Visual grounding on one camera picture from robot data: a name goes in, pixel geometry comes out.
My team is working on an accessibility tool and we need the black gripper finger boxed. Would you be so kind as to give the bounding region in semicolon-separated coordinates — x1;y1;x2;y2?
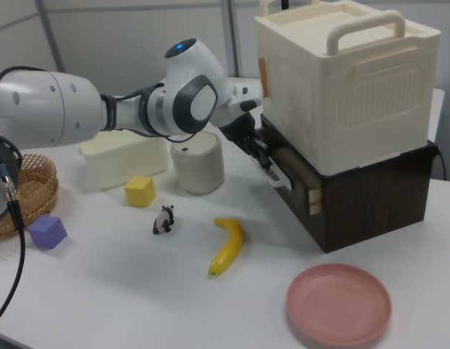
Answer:
259;142;276;171
245;139;265;167

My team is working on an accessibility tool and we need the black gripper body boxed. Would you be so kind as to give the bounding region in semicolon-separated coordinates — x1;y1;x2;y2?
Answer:
219;111;270;156

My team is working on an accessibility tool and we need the dark wooden drawer white handle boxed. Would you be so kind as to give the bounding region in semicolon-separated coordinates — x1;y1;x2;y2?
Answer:
250;125;324;220

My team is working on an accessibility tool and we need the dark wooden drawer cabinet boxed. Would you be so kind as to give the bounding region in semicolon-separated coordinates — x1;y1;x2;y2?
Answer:
260;113;441;254

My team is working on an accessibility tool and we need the cream plastic open bin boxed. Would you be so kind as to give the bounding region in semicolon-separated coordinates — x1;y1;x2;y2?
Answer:
76;136;169;192

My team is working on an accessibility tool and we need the small white lidded trash can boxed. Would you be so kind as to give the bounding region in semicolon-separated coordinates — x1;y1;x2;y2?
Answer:
169;131;225;196

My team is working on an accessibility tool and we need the rose gold box latch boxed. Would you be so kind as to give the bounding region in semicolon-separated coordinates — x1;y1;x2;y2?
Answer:
257;57;270;99

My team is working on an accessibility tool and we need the yellow toy banana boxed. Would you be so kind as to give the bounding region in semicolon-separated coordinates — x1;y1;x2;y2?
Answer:
208;216;245;281

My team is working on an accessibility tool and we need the small panda figurine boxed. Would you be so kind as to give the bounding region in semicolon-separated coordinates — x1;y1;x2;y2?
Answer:
151;204;176;236

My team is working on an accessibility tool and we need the yellow foam cube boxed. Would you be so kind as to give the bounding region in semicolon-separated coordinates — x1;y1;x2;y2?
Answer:
123;175;157;209

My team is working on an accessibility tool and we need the pink plastic plate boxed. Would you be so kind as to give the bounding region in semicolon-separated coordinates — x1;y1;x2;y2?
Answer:
285;262;393;347

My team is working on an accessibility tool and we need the woven wicker basket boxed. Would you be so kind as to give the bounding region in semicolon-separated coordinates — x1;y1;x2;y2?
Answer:
0;152;60;239

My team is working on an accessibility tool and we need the purple foam cube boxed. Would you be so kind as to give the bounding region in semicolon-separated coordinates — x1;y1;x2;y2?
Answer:
28;214;68;251

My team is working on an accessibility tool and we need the cream storage box with handle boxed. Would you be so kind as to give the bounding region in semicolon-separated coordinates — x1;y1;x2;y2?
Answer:
253;0;442;176

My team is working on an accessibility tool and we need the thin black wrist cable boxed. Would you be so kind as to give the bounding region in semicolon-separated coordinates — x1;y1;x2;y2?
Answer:
100;82;198;145

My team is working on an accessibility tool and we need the black cable behind cabinet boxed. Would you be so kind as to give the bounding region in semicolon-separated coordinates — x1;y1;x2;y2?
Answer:
435;142;448;182

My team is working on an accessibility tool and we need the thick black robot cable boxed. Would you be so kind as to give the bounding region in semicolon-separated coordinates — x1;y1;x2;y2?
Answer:
0;65;33;328

